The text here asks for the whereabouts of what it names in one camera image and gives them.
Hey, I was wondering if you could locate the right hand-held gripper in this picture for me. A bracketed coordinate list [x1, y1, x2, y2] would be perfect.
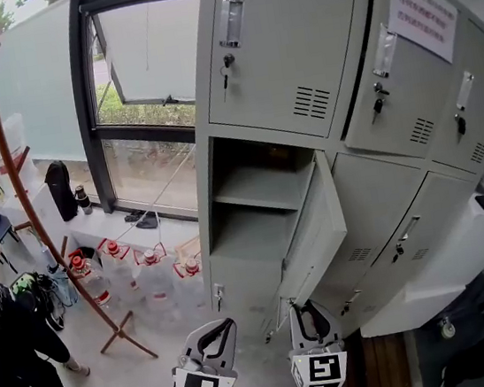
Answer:
[280, 295, 353, 387]

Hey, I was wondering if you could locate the grey metal locker door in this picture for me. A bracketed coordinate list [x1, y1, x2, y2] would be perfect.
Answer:
[305, 139, 442, 298]
[252, 146, 361, 332]
[357, 163, 484, 291]

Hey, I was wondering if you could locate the grey metal locker cabinet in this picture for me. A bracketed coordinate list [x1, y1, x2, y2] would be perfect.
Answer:
[163, 0, 484, 359]

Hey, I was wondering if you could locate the black-headed key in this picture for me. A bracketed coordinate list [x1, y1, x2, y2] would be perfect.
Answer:
[218, 65, 234, 103]
[453, 112, 471, 143]
[367, 96, 389, 125]

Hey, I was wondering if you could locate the clear red-capped water jug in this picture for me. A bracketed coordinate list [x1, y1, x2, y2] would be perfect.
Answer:
[96, 235, 144, 306]
[132, 241, 179, 313]
[66, 244, 116, 313]
[170, 252, 210, 314]

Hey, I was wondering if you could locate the wooden slat platform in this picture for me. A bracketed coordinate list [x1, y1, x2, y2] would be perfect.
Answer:
[358, 329, 416, 387]

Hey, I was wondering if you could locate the wooden crate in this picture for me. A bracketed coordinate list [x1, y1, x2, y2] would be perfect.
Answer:
[171, 235, 204, 266]

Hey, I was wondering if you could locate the black slipper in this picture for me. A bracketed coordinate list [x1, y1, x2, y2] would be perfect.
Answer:
[134, 213, 161, 232]
[122, 208, 148, 223]

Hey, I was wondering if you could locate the white equipment housing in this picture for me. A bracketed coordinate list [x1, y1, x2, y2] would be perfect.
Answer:
[342, 191, 484, 340]

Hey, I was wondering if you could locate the teal folded umbrella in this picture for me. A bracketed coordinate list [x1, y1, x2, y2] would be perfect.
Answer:
[42, 243, 80, 310]

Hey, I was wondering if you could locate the black wheeled cart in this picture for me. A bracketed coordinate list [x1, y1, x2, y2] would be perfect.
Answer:
[404, 243, 484, 343]

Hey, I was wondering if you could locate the dark thermos bottle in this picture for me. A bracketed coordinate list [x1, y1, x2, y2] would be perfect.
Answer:
[73, 184, 94, 218]

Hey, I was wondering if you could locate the green and black bag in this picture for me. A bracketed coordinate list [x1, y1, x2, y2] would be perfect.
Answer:
[7, 266, 73, 337]

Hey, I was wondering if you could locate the white water dispenser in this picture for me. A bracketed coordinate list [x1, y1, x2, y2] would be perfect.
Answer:
[0, 177, 74, 275]

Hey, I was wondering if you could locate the black backpack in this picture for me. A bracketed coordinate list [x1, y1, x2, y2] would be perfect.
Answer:
[41, 158, 81, 225]

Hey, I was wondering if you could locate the red-brown wooden coat rack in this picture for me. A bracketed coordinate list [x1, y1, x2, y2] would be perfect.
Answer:
[0, 19, 158, 380]

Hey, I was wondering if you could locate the large clear dispenser water jug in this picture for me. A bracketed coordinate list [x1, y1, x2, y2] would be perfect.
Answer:
[0, 111, 42, 199]

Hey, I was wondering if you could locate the frosted glass panel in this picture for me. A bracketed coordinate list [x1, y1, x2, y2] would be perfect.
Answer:
[0, 0, 95, 173]

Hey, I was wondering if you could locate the white paper notice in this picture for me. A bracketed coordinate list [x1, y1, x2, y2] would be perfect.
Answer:
[383, 0, 465, 73]

